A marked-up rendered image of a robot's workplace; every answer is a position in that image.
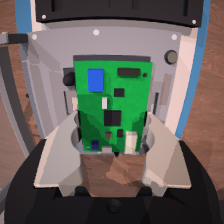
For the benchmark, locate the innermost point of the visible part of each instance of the green circuit board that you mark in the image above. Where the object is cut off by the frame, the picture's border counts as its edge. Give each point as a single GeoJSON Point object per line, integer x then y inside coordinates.
{"type": "Point", "coordinates": [112, 100]}

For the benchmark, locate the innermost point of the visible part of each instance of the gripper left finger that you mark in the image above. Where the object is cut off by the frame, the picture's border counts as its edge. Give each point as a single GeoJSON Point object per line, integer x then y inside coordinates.
{"type": "Point", "coordinates": [52, 170]}

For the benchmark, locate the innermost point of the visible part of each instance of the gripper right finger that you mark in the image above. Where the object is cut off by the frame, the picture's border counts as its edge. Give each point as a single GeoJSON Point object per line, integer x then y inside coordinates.
{"type": "Point", "coordinates": [173, 171]}

